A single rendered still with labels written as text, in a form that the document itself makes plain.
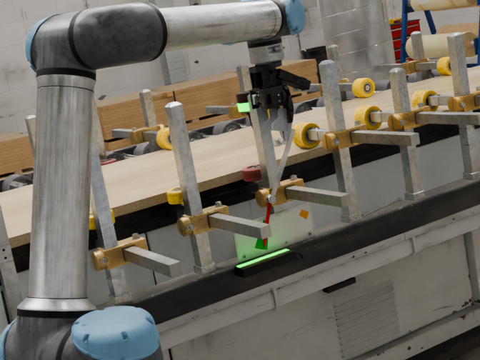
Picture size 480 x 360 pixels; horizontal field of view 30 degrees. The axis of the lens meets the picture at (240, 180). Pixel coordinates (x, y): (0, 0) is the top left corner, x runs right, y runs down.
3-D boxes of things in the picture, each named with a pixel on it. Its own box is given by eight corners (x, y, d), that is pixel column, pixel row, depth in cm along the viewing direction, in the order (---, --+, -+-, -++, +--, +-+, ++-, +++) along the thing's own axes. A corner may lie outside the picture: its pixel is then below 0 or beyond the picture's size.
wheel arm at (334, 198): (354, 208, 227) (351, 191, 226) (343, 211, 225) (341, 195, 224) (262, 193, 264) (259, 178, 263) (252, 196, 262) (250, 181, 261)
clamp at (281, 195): (306, 196, 250) (303, 178, 249) (266, 208, 244) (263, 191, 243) (294, 194, 255) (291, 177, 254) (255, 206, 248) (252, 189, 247)
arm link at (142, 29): (113, 0, 160) (307, -12, 214) (65, 10, 167) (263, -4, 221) (124, 65, 162) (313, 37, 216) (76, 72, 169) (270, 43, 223)
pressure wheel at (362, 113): (374, 100, 288) (360, 117, 285) (387, 118, 291) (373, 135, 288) (362, 100, 293) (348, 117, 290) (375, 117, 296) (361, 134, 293)
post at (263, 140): (293, 259, 250) (263, 90, 241) (283, 263, 249) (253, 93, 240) (286, 257, 253) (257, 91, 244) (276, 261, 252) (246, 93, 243)
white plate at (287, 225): (316, 236, 253) (311, 201, 251) (239, 263, 240) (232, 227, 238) (315, 236, 253) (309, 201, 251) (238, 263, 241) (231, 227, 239)
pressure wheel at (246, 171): (280, 201, 261) (273, 162, 258) (258, 208, 257) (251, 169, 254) (266, 198, 267) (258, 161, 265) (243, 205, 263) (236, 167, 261)
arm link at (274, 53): (269, 43, 239) (290, 41, 231) (272, 61, 240) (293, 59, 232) (241, 48, 235) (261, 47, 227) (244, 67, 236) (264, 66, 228)
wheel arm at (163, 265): (184, 276, 203) (181, 258, 202) (171, 281, 201) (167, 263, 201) (108, 249, 240) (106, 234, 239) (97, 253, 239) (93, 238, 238)
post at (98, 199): (131, 307, 226) (91, 121, 216) (118, 311, 224) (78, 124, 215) (125, 304, 229) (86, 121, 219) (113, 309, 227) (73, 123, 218)
